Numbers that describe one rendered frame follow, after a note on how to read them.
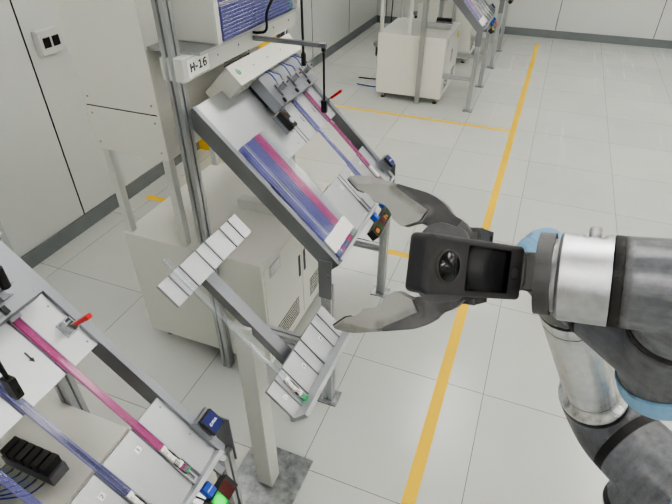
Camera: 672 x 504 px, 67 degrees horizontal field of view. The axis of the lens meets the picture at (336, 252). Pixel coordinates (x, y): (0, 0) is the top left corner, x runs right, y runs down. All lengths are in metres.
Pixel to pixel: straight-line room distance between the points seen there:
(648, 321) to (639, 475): 0.45
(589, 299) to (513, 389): 2.02
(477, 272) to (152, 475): 0.97
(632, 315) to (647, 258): 0.04
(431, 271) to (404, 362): 2.07
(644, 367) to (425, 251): 0.23
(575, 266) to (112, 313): 2.62
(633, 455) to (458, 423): 1.45
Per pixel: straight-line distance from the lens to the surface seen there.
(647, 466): 0.87
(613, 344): 0.54
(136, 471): 1.24
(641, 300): 0.44
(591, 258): 0.44
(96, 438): 1.57
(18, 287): 1.20
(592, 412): 0.85
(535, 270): 0.44
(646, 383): 0.53
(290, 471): 2.10
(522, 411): 2.38
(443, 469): 2.15
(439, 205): 0.47
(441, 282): 0.39
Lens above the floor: 1.82
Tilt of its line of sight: 37 degrees down
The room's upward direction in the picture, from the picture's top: straight up
